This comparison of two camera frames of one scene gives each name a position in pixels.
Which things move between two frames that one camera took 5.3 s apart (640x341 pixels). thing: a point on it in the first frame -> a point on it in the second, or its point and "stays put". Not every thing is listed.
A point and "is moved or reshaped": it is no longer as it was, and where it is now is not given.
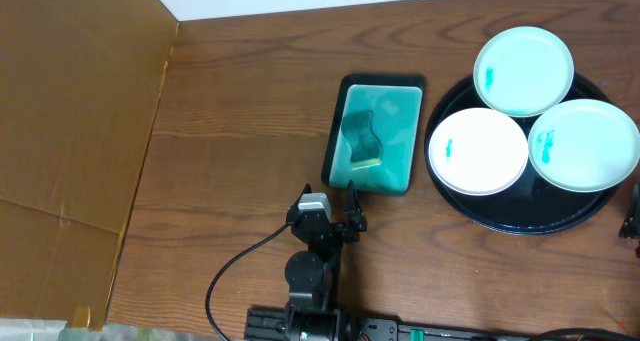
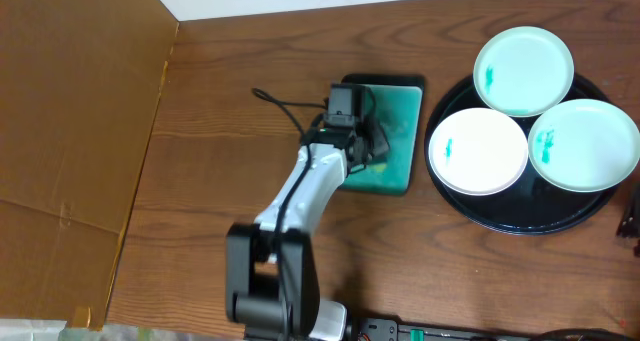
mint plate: (583, 145) stays put
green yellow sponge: (356, 131) is moved or reshaped
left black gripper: (332, 226) -> (376, 144)
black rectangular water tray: (396, 103) stays put
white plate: (478, 151) stays put
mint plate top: (523, 71) stays put
